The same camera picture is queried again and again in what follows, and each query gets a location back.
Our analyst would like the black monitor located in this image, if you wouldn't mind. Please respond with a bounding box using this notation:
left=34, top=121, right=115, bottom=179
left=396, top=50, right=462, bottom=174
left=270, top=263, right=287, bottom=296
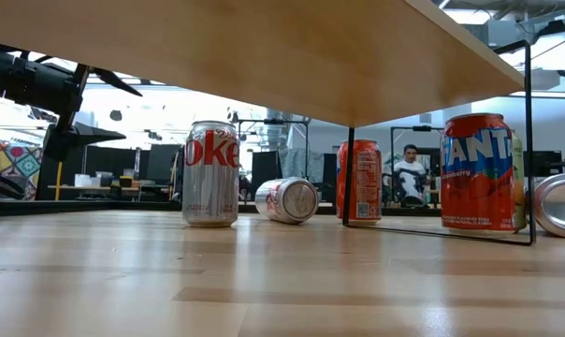
left=145, top=143, right=183, bottom=186
left=529, top=149, right=565, bottom=179

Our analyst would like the green yellow beverage can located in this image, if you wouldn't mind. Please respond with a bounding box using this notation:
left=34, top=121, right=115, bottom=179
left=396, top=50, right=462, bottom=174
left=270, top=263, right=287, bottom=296
left=511, top=130, right=529, bottom=233

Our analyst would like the silver Diet Coke can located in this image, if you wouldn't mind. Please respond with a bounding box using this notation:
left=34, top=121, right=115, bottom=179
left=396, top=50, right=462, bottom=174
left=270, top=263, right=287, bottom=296
left=181, top=120, right=241, bottom=229
left=254, top=176, right=320, bottom=225

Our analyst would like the black cabinet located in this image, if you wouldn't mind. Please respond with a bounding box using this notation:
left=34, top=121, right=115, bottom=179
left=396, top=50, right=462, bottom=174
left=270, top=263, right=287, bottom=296
left=251, top=150, right=282, bottom=203

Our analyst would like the silver ventilation duct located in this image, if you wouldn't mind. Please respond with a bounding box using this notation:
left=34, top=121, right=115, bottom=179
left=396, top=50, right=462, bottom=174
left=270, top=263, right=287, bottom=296
left=256, top=110, right=293, bottom=151

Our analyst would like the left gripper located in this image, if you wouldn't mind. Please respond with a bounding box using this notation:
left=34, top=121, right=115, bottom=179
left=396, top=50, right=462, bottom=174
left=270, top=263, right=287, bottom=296
left=12, top=55, right=144, bottom=161

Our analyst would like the wooden shelf with black legs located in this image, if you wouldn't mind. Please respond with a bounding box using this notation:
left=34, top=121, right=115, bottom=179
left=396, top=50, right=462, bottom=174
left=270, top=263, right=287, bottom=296
left=0, top=0, right=537, bottom=248

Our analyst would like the grey hanging cloth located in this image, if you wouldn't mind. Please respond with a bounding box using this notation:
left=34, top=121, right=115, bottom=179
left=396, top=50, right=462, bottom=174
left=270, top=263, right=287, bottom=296
left=278, top=147, right=326, bottom=184

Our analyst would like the orange Fanta can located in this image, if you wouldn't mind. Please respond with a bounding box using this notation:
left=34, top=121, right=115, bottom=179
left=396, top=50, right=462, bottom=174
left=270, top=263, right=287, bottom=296
left=336, top=139, right=384, bottom=226

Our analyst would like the red Fanta strawberry can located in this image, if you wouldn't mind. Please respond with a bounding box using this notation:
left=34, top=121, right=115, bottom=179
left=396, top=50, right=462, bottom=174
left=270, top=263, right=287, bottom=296
left=440, top=111, right=517, bottom=234

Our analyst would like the person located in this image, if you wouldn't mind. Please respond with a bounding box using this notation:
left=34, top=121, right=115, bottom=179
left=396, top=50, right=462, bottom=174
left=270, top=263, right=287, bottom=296
left=392, top=143, right=431, bottom=208

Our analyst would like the black partition panel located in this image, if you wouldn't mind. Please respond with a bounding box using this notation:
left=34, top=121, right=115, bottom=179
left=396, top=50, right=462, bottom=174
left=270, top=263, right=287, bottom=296
left=60, top=144, right=146, bottom=187

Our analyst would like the black aluminium table frame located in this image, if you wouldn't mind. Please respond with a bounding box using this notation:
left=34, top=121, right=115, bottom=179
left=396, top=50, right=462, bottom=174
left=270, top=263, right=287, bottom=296
left=0, top=199, right=442, bottom=218

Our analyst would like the wooden background desk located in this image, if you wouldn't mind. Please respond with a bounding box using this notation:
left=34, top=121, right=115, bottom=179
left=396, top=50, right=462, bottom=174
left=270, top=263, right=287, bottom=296
left=48, top=180, right=174, bottom=202

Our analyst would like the colourful patchwork quilt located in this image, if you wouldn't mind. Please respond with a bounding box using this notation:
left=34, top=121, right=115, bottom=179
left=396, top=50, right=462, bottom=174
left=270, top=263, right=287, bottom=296
left=0, top=134, right=44, bottom=201

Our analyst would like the black metal workstation frame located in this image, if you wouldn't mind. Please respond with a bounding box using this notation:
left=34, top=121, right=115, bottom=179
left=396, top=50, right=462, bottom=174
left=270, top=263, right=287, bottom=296
left=388, top=125, right=445, bottom=207
left=237, top=116, right=311, bottom=203

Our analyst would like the yellow hanging cable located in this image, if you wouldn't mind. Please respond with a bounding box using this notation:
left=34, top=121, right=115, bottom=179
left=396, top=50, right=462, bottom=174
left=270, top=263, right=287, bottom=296
left=54, top=161, right=65, bottom=201

